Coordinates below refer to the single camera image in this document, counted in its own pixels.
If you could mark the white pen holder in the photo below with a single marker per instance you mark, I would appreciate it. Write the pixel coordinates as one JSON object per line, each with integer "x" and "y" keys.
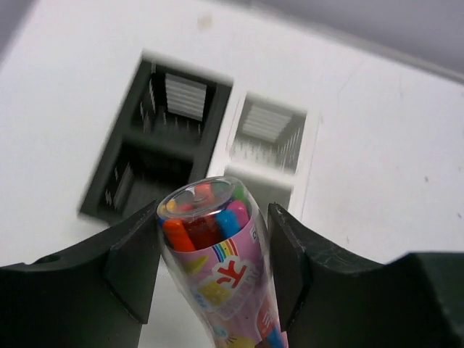
{"x": 268, "y": 144}

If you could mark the black pen holder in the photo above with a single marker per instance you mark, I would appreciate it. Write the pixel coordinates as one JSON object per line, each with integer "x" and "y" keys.
{"x": 163, "y": 137}

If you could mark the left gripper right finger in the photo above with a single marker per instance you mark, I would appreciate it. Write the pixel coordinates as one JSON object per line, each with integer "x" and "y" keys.
{"x": 330, "y": 297}

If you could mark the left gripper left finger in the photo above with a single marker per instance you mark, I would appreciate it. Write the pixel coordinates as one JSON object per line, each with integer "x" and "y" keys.
{"x": 97, "y": 293}

